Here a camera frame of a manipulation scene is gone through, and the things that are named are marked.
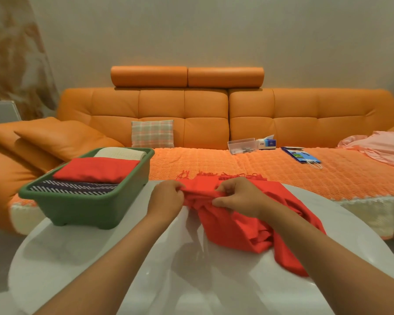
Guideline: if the person's right forearm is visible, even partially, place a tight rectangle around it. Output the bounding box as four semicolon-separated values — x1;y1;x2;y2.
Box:
264;201;394;315

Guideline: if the person's right hand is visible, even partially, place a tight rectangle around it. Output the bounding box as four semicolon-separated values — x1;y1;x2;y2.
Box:
212;177;276;220

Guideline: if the pink garment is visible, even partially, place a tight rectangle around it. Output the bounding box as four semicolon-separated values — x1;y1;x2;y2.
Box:
337;131;394;172

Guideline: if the red fringed scarf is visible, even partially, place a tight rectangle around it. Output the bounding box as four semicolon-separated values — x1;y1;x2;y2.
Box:
176;170;326;277

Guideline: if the orange knit sofa cover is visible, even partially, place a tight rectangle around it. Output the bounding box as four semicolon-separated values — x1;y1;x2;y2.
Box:
9;146;394;238

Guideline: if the green plastic basket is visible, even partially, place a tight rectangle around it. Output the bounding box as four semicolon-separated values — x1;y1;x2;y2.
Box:
19;147;155;230

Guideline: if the person's left forearm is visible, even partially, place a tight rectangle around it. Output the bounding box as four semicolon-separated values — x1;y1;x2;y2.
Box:
33;210;181;315

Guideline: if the person's left hand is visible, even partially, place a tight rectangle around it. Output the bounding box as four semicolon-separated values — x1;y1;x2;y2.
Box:
146;180;186;223

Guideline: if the white framed panel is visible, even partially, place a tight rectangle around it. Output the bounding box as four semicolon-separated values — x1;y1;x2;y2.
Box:
0;100;22;125

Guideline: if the plaid throw pillow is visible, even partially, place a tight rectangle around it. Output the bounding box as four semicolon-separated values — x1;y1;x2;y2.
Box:
131;120;175;149

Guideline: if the white round table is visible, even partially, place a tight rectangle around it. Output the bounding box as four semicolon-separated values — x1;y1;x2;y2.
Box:
8;180;394;315

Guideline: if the folded red cloth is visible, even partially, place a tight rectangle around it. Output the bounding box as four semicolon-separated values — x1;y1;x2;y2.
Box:
53;157;141;184

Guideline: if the orange leather cushion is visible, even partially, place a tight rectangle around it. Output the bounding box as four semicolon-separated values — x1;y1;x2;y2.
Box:
14;120;125;162
0;117;63;173

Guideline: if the clear plastic box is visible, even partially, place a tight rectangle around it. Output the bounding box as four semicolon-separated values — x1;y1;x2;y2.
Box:
227;138;257;155

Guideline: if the white blue tissue box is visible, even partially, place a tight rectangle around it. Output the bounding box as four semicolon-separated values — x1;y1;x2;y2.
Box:
256;135;277;151

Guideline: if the folded cream knit cloth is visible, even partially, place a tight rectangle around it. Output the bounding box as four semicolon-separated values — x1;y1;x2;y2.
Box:
94;147;147;161

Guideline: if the folded dark striped cloth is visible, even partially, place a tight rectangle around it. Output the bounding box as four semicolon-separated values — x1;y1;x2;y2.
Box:
28;180;119;196

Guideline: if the orange leather sofa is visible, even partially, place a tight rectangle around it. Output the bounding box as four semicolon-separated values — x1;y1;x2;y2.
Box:
0;66;394;240

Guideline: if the blue paper bag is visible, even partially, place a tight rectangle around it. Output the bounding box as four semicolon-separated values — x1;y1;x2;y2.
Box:
281;147;323;170

